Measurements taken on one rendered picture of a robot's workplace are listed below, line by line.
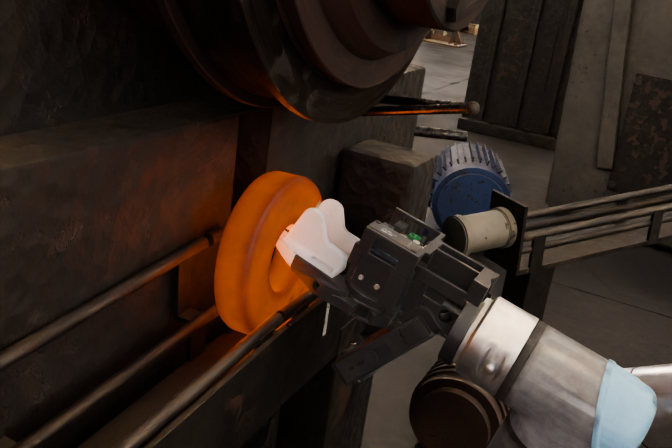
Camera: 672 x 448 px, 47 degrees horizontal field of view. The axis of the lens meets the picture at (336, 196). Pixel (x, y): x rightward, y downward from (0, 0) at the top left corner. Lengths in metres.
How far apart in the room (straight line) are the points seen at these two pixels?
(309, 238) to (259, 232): 0.05
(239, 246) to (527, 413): 0.27
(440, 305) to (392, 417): 1.22
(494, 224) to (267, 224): 0.49
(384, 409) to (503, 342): 1.27
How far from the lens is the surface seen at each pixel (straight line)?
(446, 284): 0.65
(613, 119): 3.38
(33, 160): 0.54
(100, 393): 0.62
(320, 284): 0.67
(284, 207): 0.70
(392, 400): 1.94
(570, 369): 0.65
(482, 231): 1.08
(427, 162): 0.94
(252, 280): 0.68
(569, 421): 0.65
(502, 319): 0.65
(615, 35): 3.37
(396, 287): 0.65
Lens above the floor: 1.03
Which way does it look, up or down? 18 degrees down
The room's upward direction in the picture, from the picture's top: 8 degrees clockwise
